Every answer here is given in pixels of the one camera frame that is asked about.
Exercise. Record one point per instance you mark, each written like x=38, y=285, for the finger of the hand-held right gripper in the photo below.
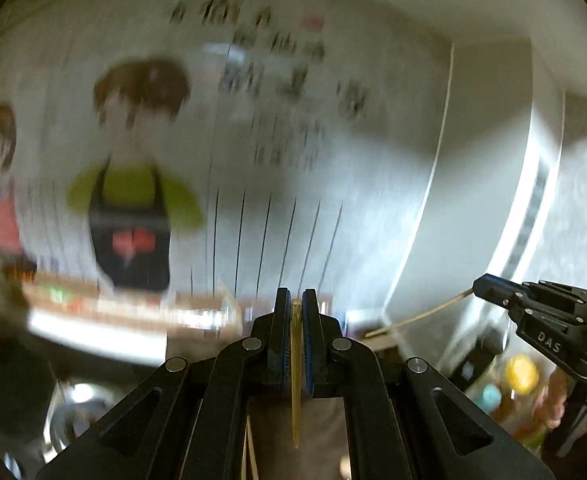
x=543, y=314
x=503, y=287

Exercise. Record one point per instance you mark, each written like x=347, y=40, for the brown cloth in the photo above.
x=318, y=435

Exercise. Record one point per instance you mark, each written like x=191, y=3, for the white wall vent grille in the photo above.
x=528, y=225

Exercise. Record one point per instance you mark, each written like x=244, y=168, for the wooden chopstick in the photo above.
x=246, y=450
x=423, y=316
x=254, y=465
x=296, y=410

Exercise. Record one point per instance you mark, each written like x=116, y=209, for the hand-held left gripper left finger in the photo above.
x=284, y=345

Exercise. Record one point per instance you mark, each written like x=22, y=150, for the yellow lid chili jar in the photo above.
x=522, y=375

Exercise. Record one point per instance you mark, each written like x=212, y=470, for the small light blue capped bottle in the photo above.
x=490, y=397

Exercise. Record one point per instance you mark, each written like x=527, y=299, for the dark soy sauce bottle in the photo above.
x=473, y=365

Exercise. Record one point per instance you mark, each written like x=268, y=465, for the person's right hand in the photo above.
x=557, y=397

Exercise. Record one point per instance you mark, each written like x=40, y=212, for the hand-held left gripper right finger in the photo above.
x=309, y=345

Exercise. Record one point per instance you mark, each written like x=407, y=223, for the cartoon kitchen wall poster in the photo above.
x=198, y=160

